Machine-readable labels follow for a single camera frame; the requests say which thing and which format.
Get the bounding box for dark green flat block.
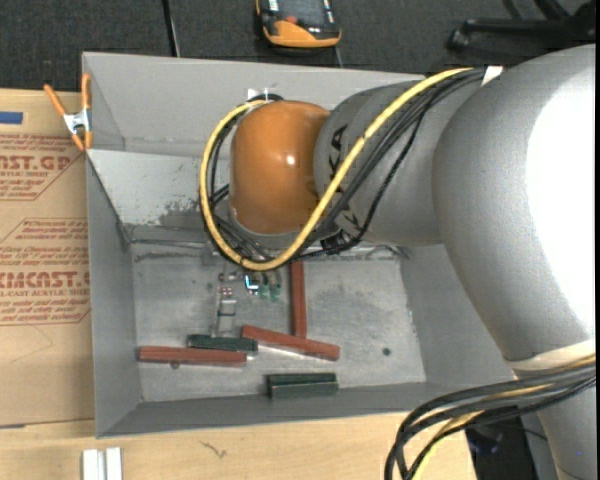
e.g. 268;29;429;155
186;333;260;354
265;372;340;401

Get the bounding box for red-brown flat block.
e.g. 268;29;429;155
289;261;308;340
240;324;342;363
137;345;249;369

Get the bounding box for grey metal bin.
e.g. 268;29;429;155
81;51;520;440

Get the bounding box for brown cardboard board red print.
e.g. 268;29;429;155
0;86;97;430

